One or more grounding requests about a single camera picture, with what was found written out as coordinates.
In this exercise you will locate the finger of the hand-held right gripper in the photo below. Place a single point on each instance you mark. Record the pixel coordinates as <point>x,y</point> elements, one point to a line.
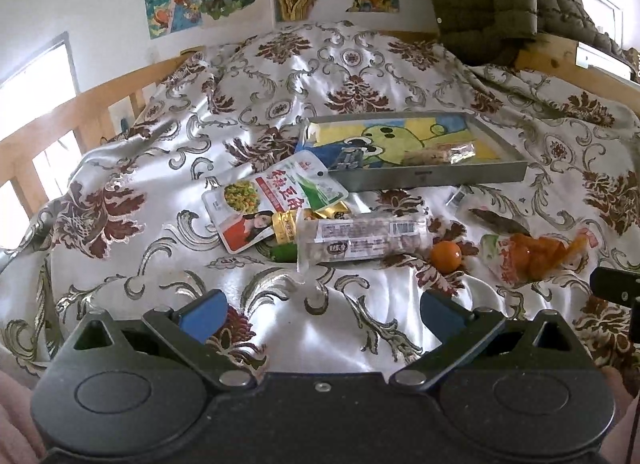
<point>615,286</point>

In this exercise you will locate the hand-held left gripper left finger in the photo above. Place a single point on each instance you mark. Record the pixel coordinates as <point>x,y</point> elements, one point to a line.
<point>202,316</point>

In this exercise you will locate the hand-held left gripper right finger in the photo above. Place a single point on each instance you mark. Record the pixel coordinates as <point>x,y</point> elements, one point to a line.
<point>445,316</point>

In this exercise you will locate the small orange ball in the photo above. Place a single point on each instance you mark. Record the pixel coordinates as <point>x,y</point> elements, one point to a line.
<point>446,256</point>

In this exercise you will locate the orange chicken feet packet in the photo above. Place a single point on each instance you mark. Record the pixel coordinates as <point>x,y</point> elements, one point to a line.
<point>535,256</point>

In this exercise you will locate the green snack packet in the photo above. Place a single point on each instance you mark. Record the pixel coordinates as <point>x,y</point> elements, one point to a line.
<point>282,253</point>

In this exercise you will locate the long clear meat snack packet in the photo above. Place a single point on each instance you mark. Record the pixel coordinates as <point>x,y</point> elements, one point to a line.
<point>360,239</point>

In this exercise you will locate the small silver packet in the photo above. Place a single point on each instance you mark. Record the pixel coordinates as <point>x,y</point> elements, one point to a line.
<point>456,196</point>

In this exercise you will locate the gold snack packet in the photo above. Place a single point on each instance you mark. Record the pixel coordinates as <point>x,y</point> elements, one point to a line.
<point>286,226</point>

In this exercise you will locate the grey metal tray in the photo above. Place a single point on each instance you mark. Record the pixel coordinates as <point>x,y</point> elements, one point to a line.
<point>425,177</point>

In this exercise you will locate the clear packet with dark snack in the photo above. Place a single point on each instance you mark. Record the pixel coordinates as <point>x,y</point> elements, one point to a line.
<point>500,221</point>

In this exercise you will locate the white red green bean packet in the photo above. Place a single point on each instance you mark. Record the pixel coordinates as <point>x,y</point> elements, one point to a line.
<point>250,199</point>

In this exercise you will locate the clear silver snack bar packet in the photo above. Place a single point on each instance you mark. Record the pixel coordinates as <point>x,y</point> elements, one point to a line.
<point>435,155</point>

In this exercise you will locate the dark blue snack packet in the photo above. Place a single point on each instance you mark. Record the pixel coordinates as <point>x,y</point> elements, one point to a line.
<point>350,157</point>

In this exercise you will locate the clear plastic scrap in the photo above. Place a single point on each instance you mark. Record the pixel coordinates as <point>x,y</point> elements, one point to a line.
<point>312,133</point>

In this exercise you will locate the white plastic box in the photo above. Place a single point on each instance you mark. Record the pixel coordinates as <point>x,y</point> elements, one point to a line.
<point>600,59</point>

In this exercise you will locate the wooden bed board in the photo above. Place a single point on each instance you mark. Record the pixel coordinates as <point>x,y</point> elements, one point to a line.
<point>550,57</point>

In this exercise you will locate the floral satin blanket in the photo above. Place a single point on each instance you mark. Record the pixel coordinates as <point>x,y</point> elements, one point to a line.
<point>350,69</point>

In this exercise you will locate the window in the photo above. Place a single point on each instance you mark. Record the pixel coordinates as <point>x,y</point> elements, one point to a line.
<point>35,79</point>

